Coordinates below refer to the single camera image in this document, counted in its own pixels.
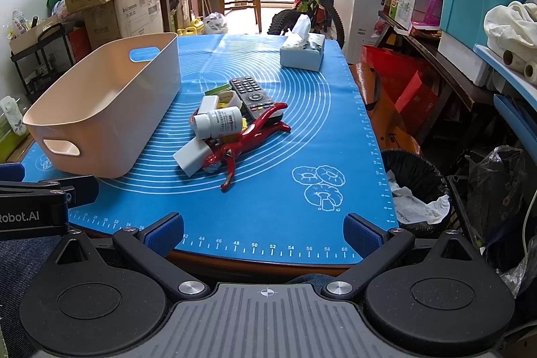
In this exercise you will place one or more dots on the green white product box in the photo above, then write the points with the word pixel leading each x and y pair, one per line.
pixel 401 12

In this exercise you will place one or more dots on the black remote control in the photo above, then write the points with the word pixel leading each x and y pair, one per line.
pixel 255 100

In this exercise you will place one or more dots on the white pill bottle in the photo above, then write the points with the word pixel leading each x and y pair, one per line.
pixel 217 123

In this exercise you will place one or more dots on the black trash bin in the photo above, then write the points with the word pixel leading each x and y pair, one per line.
pixel 419 191

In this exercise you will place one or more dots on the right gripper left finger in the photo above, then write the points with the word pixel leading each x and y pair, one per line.
pixel 148 249

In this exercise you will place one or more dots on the white plastic bag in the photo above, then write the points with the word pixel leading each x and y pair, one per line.
pixel 215 24

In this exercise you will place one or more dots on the tissue box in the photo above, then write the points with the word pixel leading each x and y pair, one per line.
pixel 302 49

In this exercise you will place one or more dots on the black metal shelf rack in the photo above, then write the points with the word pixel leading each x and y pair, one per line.
pixel 40 64

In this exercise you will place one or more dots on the white usb charger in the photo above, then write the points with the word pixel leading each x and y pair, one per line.
pixel 191 157

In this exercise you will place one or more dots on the beige plastic storage bin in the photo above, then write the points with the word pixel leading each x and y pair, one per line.
pixel 98 116

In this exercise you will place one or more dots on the yellow oil jug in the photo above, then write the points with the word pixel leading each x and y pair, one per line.
pixel 195 28

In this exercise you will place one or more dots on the large stacked cardboard box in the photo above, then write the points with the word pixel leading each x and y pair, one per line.
pixel 121 19

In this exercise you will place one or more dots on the masking tape roll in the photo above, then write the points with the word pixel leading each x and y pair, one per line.
pixel 228 98

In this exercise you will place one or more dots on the blue silicone baking mat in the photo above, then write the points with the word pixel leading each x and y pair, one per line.
pixel 290 195

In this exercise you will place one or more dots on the red plastic pliers tool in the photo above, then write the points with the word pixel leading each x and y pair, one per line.
pixel 254 136

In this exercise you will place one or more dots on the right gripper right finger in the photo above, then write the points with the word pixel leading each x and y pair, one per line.
pixel 378 249

